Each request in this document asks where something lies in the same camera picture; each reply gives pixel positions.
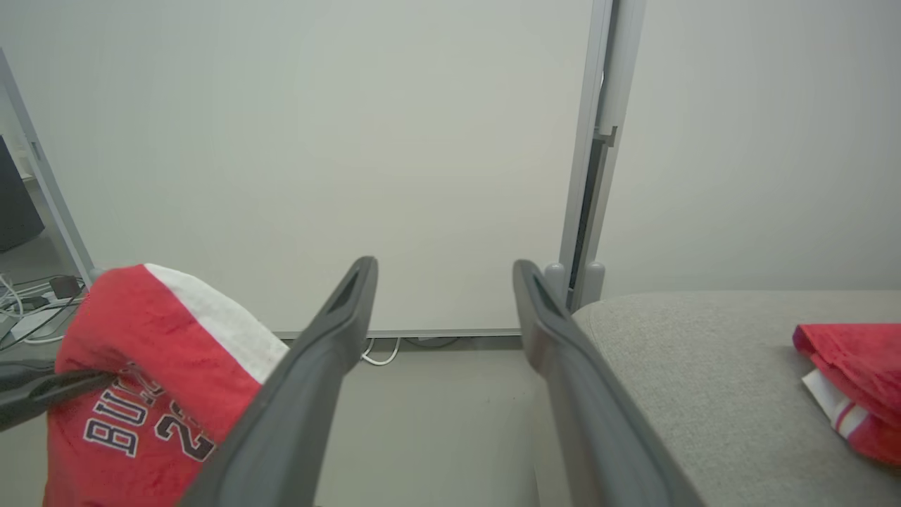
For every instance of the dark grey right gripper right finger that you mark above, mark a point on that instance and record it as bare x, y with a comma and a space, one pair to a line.
591, 422

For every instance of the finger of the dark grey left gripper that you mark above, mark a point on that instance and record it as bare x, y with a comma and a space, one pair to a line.
24, 367
49, 398

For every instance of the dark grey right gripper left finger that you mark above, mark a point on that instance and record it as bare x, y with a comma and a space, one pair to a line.
303, 394

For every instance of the red jersey with navy lettering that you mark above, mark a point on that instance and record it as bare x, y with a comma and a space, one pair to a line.
148, 394

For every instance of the red garment with striped trim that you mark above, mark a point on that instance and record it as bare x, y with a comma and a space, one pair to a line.
859, 380

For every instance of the grey fabric sofa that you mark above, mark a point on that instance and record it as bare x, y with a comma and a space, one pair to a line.
725, 401

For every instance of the black plug adapter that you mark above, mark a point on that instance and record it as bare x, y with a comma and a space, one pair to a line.
65, 286

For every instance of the grey partition foot with caster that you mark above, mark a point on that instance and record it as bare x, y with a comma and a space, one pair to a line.
96, 274

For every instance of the large white partition panel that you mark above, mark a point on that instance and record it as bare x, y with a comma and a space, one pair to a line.
317, 141

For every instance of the narrow white partition panel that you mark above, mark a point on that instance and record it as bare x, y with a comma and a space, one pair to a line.
760, 141

